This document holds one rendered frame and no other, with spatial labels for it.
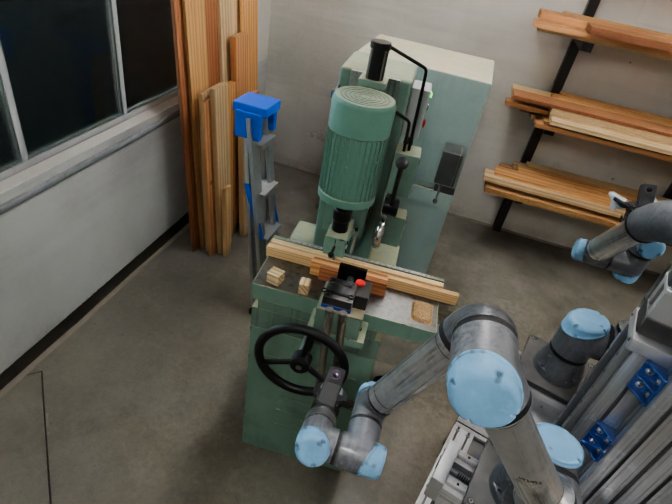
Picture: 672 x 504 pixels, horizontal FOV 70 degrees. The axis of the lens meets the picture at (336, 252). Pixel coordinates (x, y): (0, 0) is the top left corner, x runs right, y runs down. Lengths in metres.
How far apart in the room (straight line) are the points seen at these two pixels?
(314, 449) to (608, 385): 0.71
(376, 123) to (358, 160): 0.11
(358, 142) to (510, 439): 0.80
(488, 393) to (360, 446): 0.38
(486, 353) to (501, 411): 0.09
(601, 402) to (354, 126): 0.91
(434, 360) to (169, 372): 1.68
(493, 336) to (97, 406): 1.90
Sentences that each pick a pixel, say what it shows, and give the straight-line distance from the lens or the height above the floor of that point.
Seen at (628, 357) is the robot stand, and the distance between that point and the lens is 1.28.
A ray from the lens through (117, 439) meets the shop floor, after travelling 2.30.
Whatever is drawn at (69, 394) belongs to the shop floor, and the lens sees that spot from 2.48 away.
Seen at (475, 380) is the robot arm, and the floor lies 1.35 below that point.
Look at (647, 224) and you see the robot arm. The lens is 1.43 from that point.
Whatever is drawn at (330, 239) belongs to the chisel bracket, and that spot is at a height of 1.06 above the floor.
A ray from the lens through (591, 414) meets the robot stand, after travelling 1.40.
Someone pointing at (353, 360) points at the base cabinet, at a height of 0.68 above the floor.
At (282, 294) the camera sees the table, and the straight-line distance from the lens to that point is 1.53.
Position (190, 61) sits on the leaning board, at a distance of 2.68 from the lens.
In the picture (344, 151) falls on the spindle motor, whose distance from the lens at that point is 1.32.
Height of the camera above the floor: 1.91
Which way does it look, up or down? 36 degrees down
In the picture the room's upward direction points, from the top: 11 degrees clockwise
